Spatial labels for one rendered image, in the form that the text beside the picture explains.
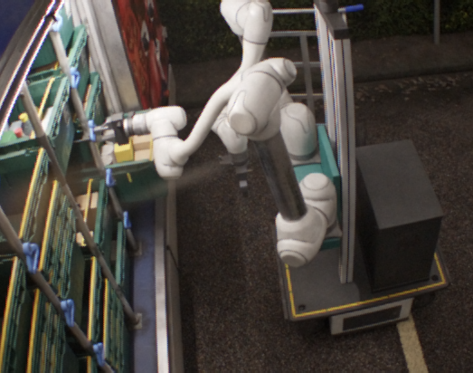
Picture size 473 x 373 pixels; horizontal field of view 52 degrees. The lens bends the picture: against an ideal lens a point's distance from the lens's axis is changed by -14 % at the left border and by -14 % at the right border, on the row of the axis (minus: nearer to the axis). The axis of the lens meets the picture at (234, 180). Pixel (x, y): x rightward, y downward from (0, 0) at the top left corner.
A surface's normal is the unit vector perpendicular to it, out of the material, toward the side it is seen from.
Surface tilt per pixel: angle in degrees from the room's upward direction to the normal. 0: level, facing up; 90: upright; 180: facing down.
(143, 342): 0
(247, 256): 0
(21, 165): 87
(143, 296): 0
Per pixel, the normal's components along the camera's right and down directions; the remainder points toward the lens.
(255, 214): -0.15, -0.72
